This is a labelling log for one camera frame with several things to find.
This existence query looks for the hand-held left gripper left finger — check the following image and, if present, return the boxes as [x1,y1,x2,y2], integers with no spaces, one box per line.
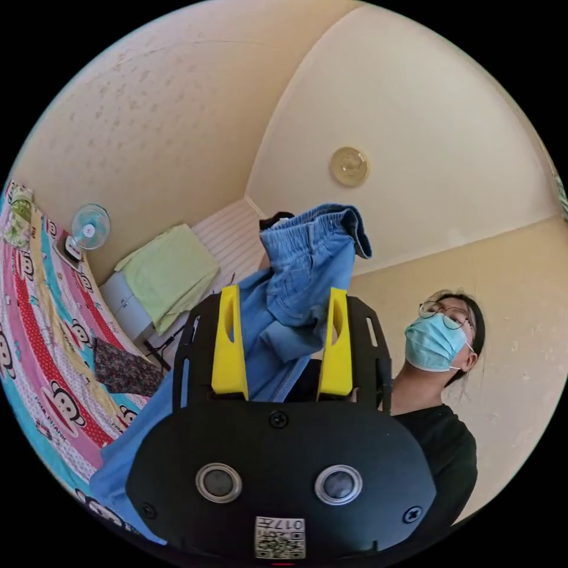
[211,285,250,401]

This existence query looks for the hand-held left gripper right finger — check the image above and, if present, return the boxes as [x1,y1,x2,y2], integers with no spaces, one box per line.
[316,286,354,401]

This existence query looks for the blue jeans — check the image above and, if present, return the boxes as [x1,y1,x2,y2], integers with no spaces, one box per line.
[90,204,373,546]

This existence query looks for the white cabinet with green cloth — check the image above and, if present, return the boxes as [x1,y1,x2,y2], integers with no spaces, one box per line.
[99,223,221,343]

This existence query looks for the person's body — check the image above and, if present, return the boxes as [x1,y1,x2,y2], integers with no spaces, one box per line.
[386,289,486,529]

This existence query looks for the white slatted window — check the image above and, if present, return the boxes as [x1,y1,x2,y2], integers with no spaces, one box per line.
[191,197,267,293]

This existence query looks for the dark floral garment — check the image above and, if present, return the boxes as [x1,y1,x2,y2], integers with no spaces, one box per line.
[92,338,165,396]

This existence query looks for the small table fan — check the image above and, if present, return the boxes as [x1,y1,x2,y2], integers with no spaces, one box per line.
[64,204,111,263]

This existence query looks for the bed with printed sheet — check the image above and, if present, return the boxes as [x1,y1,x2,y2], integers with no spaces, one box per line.
[0,179,156,537]

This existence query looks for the round ceiling lamp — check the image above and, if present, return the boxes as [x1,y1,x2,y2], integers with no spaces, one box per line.
[330,146,370,188]

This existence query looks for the green patterned pillow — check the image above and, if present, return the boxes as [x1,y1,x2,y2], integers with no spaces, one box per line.
[3,182,34,249]

